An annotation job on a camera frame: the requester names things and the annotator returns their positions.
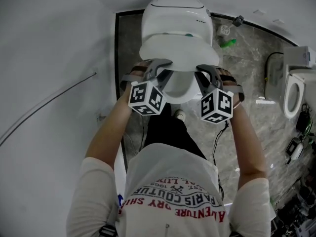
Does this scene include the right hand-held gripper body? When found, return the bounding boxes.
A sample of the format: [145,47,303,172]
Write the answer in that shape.
[200,82,234,125]

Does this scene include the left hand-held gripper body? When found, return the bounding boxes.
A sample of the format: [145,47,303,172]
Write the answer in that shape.
[128,77,166,117]

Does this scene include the white toilet lid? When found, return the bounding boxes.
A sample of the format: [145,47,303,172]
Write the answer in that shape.
[138,33,220,73]

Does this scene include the person's left forearm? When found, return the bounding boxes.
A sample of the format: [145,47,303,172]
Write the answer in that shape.
[85,97,135,170]

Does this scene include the person's right forearm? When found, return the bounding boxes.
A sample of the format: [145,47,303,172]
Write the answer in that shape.
[228,102,269,190]

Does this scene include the white round smart toilet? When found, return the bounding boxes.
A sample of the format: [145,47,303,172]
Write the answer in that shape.
[140,0,213,106]

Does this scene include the white toilet with boxy tank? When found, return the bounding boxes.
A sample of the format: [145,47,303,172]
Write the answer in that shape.
[264,45,316,119]

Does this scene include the person's right hand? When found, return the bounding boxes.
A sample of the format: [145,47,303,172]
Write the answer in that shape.
[214,67,237,88]

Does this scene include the person's left hand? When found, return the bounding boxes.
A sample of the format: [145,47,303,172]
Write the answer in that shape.
[129,60,152,82]

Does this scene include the green bottle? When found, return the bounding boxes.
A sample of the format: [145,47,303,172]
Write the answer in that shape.
[220,39,237,48]

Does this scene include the person's black trousers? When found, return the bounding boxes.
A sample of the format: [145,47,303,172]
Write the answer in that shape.
[144,102,208,160]

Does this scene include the white brush holder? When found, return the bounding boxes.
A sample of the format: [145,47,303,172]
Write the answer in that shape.
[216,25,232,37]

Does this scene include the black angle valve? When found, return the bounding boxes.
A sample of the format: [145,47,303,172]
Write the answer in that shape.
[226,15,245,32]

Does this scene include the person's white printed t-shirt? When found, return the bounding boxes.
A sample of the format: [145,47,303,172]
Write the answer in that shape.
[66,142,276,237]

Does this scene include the white and black power adapter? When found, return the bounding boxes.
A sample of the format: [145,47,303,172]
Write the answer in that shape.
[286,138,305,161]

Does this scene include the pile of dark equipment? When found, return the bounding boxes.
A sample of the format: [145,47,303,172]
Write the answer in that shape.
[270,176,316,237]

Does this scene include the grey and black hand strap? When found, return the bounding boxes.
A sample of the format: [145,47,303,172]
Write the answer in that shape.
[221,74,245,105]
[120,65,149,90]

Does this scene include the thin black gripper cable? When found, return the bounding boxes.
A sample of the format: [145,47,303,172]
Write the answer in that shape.
[140,116,147,155]
[211,121,230,199]

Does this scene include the black hose with yellow tag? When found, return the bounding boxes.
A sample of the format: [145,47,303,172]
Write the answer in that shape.
[263,52,284,98]

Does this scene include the black pouch with green cord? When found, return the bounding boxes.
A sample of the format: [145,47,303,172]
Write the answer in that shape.
[295,104,315,134]

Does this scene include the thin black wall cable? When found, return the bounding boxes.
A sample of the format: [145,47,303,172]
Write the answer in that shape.
[0,72,96,145]

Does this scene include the grey harness strap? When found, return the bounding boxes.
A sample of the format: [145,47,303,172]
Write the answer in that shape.
[97,222,117,237]

